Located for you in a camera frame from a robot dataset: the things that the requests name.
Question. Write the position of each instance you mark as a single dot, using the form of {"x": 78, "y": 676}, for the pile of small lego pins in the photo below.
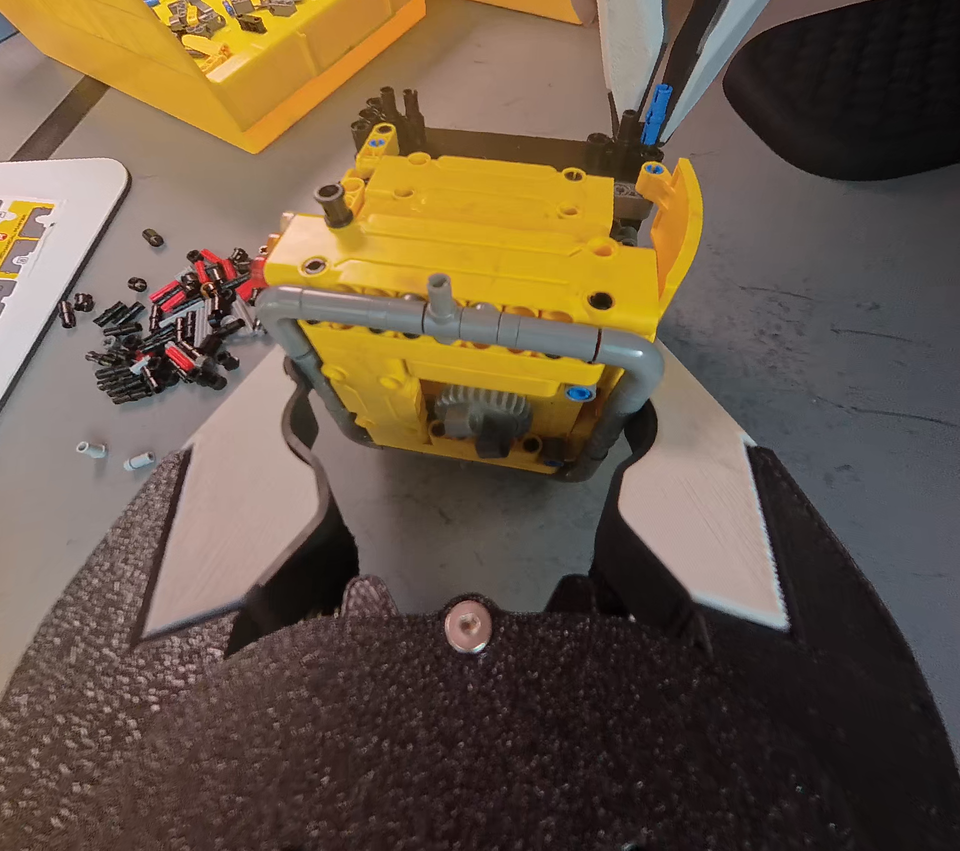
{"x": 172, "y": 333}

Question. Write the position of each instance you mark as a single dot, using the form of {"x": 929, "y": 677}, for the black lego pin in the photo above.
{"x": 153, "y": 237}

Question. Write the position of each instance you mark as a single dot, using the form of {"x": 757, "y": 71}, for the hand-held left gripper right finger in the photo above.
{"x": 697, "y": 513}

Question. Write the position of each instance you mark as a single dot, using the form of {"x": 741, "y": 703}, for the yellow divided parts bin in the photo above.
{"x": 75, "y": 3}

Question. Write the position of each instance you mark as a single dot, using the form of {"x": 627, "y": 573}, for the small grey lego bush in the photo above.
{"x": 140, "y": 460}
{"x": 91, "y": 450}

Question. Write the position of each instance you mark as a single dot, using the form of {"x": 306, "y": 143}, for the lego sticker sheet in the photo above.
{"x": 26, "y": 243}

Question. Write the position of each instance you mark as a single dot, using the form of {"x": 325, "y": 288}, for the yellow lego vehicle model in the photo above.
{"x": 480, "y": 251}

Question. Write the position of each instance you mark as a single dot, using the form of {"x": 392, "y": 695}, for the white book stand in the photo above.
{"x": 75, "y": 251}

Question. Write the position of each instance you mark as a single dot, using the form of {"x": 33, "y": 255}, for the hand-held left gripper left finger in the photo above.
{"x": 240, "y": 513}

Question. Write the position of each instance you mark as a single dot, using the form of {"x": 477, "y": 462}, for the black lego connector assembly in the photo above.
{"x": 654, "y": 116}

